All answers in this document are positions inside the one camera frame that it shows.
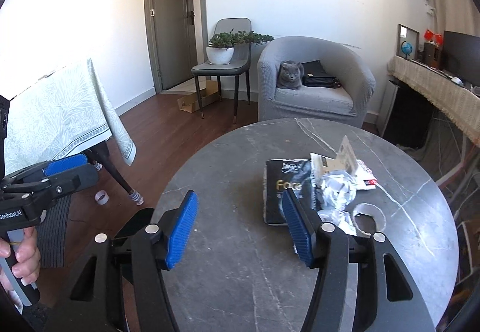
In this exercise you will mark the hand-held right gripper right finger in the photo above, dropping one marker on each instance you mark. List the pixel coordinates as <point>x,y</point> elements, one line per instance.
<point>296,227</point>

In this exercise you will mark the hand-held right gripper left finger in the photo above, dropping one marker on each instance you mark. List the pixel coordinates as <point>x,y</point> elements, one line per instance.
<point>182,227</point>

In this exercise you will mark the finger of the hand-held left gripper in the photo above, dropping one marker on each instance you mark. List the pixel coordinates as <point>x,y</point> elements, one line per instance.
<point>63,185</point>
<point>67,163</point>

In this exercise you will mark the black glossy packet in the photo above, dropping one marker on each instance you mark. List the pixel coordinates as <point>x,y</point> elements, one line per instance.
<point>275,182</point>

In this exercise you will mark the clear plastic wrapper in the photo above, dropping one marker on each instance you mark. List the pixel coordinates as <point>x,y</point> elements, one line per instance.
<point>335,191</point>

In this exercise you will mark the torn white paper bowl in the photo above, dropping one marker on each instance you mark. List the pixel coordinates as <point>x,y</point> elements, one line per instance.
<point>377,213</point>

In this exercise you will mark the person's left hand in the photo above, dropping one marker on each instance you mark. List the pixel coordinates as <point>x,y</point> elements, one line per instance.
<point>28,253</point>

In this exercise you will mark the dark table leg striped sock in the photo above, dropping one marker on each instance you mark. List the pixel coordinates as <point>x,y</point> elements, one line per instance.
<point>120,176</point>
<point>95,161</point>

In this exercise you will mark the clear tape roll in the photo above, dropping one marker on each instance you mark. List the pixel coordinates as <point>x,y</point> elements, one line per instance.
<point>102,197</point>

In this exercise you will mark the black device with screen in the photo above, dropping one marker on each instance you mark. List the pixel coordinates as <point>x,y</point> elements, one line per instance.
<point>135,219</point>

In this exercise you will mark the grey striped floor mat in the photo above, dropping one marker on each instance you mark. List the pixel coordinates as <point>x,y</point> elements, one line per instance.
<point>56,238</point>

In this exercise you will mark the pale green patterned tablecloth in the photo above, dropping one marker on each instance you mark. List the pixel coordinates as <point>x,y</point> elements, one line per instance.
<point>56,110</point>

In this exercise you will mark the white and red packet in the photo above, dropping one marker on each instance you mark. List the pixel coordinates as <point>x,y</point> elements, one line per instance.
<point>366,174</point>

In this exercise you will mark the white paper card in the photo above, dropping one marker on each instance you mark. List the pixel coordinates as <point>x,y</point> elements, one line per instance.
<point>347,153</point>

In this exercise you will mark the grey armchair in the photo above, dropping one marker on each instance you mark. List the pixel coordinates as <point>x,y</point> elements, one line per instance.
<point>318,103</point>

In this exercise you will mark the flat cardboard box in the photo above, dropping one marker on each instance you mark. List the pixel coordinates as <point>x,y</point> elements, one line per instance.
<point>191,101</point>

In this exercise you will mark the grey cat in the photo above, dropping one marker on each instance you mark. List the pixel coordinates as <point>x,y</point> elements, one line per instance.
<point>289,76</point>

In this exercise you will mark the black bag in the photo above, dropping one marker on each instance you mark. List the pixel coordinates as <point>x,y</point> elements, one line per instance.
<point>317,73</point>

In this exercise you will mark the black cabinet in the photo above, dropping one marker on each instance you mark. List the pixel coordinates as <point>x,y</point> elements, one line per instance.
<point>408,114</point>

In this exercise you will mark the grey dining chair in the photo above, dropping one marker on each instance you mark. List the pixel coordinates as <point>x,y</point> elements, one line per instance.
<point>219,67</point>

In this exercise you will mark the grey door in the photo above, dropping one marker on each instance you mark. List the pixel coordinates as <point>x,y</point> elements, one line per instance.
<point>172,35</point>

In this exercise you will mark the potted plant in white pot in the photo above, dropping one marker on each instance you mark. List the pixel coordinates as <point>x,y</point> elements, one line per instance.
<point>219,53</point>

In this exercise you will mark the beige lace cloth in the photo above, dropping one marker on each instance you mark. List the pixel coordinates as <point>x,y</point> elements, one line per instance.
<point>446,92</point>

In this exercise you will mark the small blue globe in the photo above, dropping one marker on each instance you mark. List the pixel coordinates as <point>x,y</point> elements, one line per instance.
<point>406,47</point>

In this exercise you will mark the white computer mouse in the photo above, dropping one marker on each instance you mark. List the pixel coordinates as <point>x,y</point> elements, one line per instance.
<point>457,80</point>

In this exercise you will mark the framed mirror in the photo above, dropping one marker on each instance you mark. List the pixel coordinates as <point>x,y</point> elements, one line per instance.
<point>410,31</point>

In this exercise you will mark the small red flags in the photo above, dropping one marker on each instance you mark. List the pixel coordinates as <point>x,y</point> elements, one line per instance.
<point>433,36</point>

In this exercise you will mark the black monitor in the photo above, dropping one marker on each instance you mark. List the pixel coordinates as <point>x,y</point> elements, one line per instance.
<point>463,54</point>

